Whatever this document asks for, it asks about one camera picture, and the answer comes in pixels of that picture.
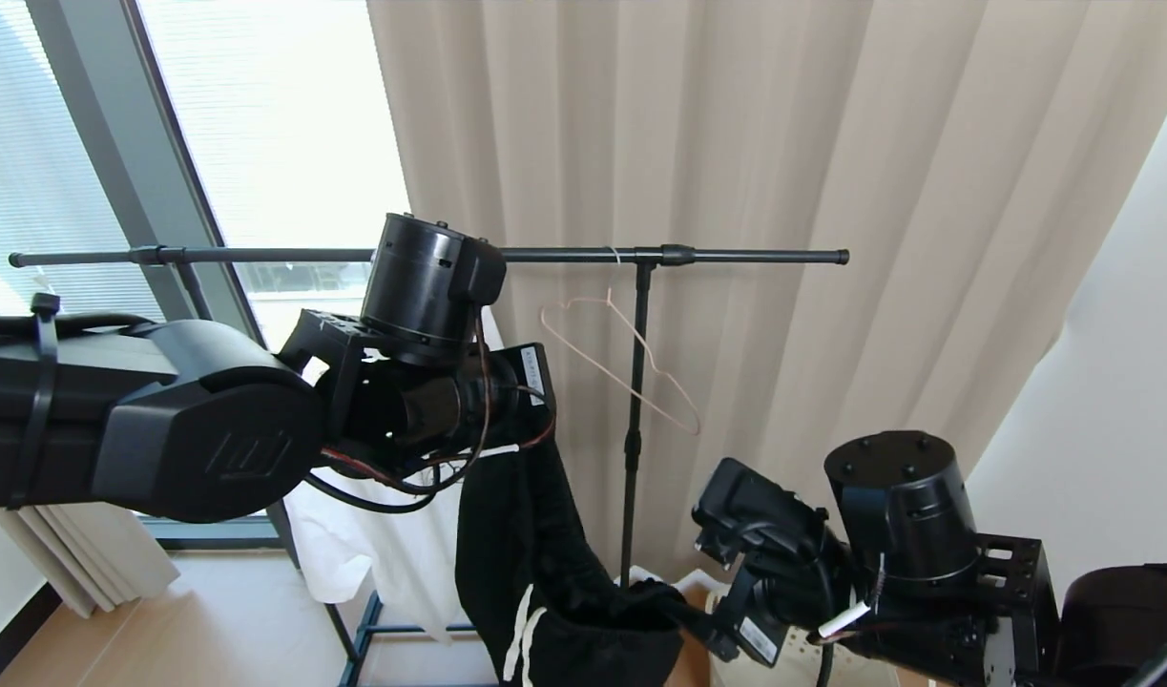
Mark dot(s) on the pink clothes hanger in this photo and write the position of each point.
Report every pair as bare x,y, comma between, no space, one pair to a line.
583,351

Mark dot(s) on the white t-shirt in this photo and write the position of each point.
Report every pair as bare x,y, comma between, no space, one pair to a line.
383,563

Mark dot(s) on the black clothes rack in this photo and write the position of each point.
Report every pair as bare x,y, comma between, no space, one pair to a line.
736,256

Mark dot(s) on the beige curtain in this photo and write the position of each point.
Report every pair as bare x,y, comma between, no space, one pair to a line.
831,143
87,563

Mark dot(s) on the window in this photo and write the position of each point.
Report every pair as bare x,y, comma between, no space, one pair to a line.
287,124

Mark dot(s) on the black garment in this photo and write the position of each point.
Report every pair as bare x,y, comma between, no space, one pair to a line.
545,572

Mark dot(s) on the white laundry basket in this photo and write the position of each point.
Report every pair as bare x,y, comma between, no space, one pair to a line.
793,673

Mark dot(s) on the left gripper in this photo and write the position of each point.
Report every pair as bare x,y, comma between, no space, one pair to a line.
507,401

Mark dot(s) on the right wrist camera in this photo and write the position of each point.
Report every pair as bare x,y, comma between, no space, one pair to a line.
745,506

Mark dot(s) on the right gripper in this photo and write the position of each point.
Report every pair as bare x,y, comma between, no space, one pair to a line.
783,611

